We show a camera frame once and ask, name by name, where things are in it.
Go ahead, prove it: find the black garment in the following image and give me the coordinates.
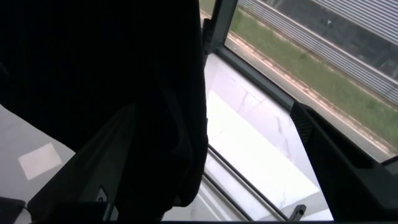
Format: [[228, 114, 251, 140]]
[[0, 0, 209, 222]]

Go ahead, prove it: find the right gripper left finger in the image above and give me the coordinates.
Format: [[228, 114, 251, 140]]
[[27, 104, 138, 220]]

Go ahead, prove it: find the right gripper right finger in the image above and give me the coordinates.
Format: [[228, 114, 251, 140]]
[[290, 101, 398, 222]]

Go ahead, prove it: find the window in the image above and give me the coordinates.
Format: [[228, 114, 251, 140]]
[[198, 0, 398, 164]]

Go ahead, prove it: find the black clothes rack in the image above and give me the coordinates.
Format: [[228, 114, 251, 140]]
[[202, 145, 308, 222]]

